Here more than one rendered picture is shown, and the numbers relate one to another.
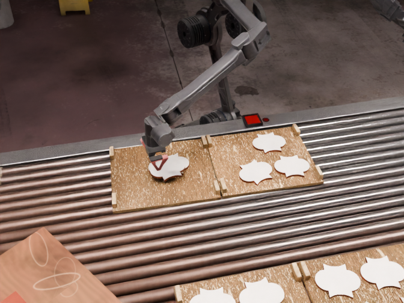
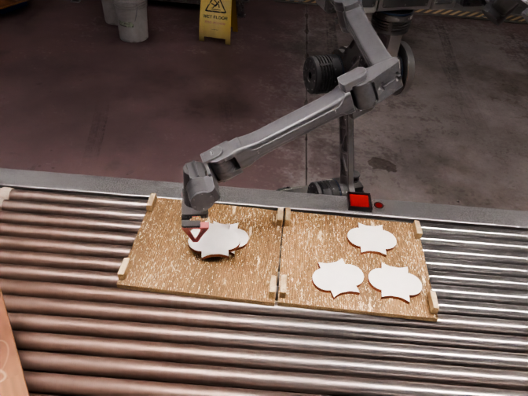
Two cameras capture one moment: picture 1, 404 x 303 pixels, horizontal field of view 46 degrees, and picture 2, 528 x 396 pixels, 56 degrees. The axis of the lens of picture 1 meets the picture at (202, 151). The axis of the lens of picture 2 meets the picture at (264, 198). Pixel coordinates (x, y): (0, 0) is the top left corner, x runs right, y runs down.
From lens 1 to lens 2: 0.59 m
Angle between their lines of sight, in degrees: 9
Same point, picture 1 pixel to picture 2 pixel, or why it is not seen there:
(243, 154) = (328, 247)
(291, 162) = (395, 276)
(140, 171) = (178, 236)
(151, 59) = (281, 106)
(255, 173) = (337, 280)
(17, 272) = not seen: outside the picture
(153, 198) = (179, 279)
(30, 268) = not seen: outside the picture
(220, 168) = (290, 259)
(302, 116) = (432, 211)
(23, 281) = not seen: outside the picture
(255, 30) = (379, 67)
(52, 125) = (144, 155)
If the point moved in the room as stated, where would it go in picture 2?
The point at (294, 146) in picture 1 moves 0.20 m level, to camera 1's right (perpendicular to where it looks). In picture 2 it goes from (408, 254) to (480, 271)
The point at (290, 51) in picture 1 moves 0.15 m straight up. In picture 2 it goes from (449, 129) to (456, 111)
